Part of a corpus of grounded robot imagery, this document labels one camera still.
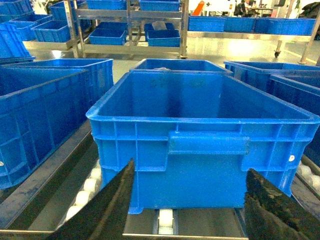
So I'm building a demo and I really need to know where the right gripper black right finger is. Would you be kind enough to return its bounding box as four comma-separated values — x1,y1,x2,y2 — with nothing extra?
244,168,320,240

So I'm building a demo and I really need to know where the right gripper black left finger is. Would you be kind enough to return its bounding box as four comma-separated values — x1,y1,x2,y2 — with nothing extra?
48,159,135,240

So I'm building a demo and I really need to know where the blue target bin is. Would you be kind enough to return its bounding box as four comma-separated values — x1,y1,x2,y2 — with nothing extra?
86,70,320,214

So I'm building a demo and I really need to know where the blue bin left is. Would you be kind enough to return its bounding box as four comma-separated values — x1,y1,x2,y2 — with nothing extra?
0,58,114,190

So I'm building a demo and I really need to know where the blue bin right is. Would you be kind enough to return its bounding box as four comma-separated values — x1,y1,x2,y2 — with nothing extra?
224,61,320,92

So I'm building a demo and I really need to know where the blue bin with plastic bag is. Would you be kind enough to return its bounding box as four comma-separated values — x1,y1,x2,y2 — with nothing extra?
129,58,233,76

